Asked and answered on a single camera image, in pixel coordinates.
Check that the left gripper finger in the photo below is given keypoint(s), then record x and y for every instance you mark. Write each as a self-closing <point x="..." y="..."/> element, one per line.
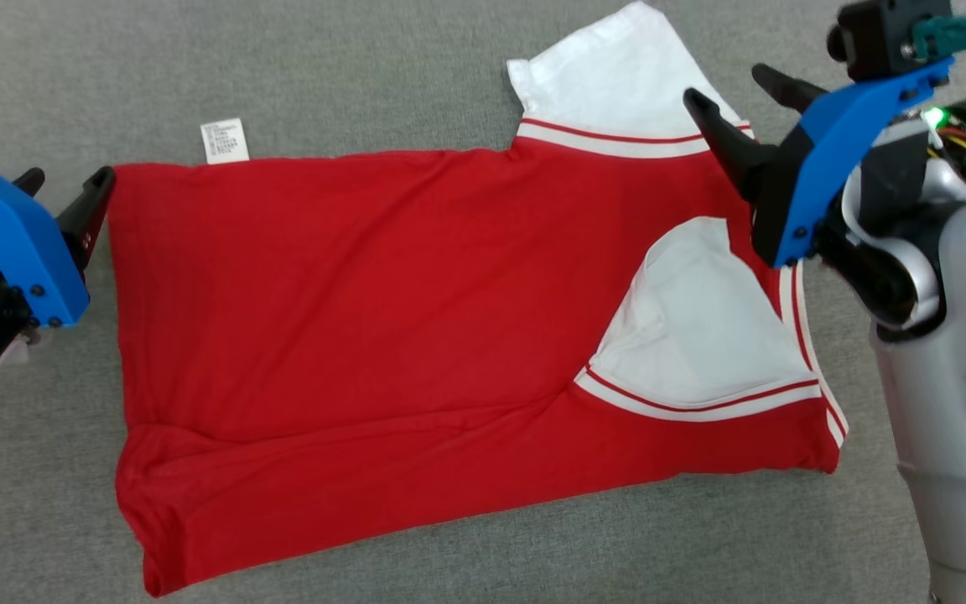
<point x="87" y="218"/>
<point x="30" y="180"/>

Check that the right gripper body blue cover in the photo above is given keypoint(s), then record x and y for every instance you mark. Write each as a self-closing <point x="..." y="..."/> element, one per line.
<point x="827" y="168"/>

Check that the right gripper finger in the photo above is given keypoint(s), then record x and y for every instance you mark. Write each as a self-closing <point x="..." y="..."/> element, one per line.
<point x="730" y="147"/>
<point x="789" y="91"/>

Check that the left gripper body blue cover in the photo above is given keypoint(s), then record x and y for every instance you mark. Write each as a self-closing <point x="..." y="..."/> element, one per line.
<point x="13" y="243"/>

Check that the red white basketball jersey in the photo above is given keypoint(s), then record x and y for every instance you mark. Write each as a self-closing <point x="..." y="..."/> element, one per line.
<point x="366" y="294"/>

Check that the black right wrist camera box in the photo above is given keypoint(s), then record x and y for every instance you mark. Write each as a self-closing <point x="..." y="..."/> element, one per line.
<point x="877" y="33"/>

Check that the teal right camera plug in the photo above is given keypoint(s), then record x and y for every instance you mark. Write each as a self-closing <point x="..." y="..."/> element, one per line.
<point x="948" y="33"/>

